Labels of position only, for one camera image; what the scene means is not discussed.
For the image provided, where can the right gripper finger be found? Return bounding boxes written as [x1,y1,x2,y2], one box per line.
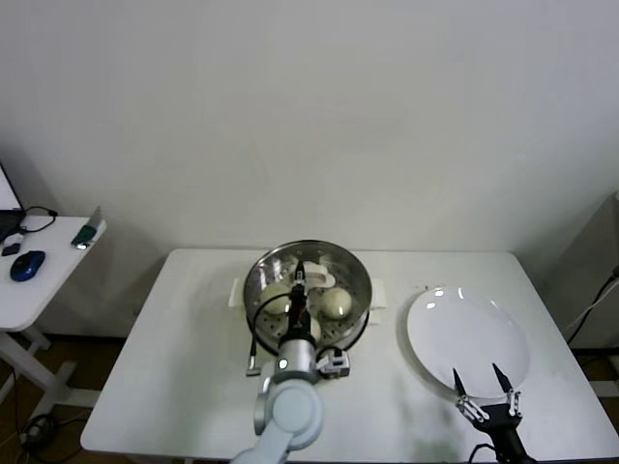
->
[490,362,523,419]
[452,367,488,423]

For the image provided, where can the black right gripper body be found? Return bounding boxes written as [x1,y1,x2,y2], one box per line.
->
[475,403,537,464]

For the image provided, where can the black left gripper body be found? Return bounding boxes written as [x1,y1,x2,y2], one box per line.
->
[286,283,314,343]

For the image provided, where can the perforated steel steamer basket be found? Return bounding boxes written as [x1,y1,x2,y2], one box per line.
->
[226,239,389,352]

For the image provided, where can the white round plate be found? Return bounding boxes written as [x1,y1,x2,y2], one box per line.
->
[405,285,531,400]

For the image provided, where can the white electric cooker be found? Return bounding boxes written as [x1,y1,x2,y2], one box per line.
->
[246,308,383,383]

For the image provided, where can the green and white utility knife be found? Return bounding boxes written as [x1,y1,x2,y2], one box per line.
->
[70,206,106,251]

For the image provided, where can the white side desk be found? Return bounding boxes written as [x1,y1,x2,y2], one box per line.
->
[0,216,107,410]

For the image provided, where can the blue computer mouse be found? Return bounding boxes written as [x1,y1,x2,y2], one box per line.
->
[8,250,45,282]

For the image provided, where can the laptop screen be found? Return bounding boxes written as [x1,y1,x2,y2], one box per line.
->
[0,163,25,243]

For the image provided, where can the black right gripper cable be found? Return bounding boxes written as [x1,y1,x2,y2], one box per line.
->
[471,442,499,464]

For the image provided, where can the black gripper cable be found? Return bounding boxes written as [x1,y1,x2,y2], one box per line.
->
[245,288,294,379]
[471,442,499,464]

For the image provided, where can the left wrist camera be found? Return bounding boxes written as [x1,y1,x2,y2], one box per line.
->
[316,348,350,381]

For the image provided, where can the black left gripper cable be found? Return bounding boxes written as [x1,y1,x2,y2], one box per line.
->
[245,288,294,379]

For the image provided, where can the black and white wall cables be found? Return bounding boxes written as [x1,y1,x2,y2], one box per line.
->
[565,263,619,345]

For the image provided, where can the thin black desk cable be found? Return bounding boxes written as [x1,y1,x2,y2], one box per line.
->
[18,206,58,237]

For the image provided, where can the black floor cables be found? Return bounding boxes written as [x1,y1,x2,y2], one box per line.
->
[16,413,93,449]

